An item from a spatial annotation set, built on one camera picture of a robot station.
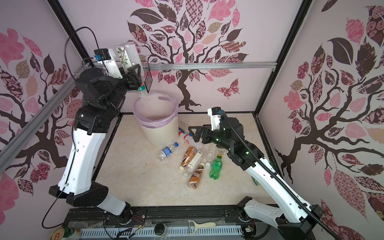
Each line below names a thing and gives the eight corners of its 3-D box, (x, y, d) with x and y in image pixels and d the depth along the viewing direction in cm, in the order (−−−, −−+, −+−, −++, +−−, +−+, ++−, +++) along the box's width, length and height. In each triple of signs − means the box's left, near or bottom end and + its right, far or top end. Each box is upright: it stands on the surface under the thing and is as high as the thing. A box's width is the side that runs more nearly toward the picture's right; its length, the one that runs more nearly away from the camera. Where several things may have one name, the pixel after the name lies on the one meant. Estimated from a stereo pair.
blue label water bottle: (158, 159, 96) (157, 155, 92) (173, 144, 103) (172, 139, 99) (164, 163, 94) (162, 159, 90) (178, 147, 102) (178, 143, 98)
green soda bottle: (208, 177, 88) (209, 174, 84) (214, 156, 97) (215, 152, 93) (218, 180, 86) (219, 177, 83) (224, 158, 96) (225, 155, 92)
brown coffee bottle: (179, 169, 91) (178, 166, 87) (186, 148, 101) (186, 144, 97) (189, 172, 90) (189, 169, 86) (196, 151, 99) (196, 147, 95)
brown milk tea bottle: (187, 187, 84) (187, 183, 80) (199, 163, 94) (199, 159, 90) (195, 190, 83) (195, 187, 79) (206, 166, 92) (207, 162, 88)
